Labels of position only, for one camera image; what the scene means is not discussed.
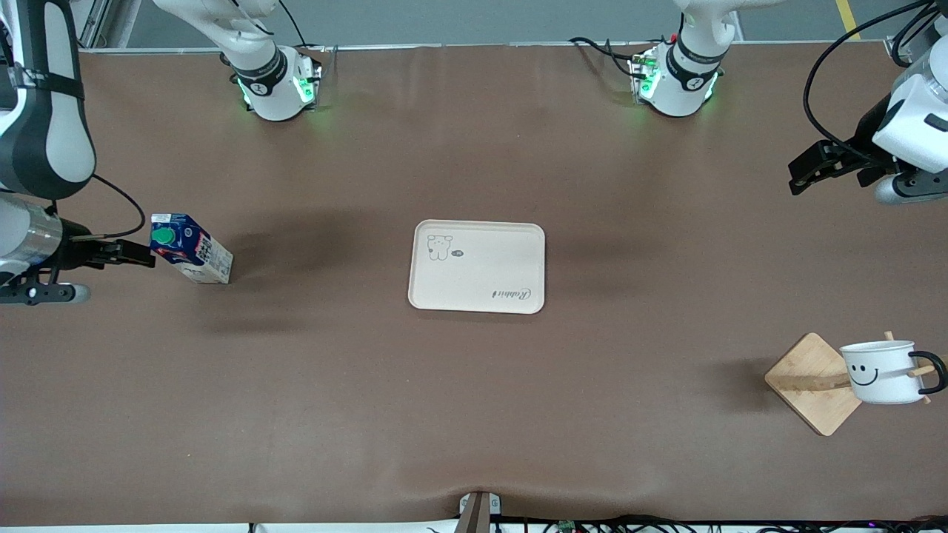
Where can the aluminium frame profile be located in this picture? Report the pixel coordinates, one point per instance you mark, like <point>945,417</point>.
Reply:
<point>104,22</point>

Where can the wooden cup rack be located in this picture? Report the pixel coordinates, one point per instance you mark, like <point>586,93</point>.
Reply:
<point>803,370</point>

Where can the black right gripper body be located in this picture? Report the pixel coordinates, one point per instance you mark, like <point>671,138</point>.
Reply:
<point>74,252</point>

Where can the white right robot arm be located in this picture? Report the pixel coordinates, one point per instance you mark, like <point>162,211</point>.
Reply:
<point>44,133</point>

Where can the metal table corner bracket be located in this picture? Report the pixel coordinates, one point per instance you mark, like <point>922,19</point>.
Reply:
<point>898,46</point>

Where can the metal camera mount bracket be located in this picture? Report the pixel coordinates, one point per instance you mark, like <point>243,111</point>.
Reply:
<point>475,514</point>

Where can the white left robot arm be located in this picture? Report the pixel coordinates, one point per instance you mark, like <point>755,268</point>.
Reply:
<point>685,85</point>

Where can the beige plastic tray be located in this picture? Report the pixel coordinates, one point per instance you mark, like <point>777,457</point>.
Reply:
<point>489,274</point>

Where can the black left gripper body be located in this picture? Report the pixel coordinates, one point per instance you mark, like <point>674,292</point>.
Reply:
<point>863,145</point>

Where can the blue milk carton green cap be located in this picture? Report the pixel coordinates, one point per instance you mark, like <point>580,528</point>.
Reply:
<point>189,248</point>

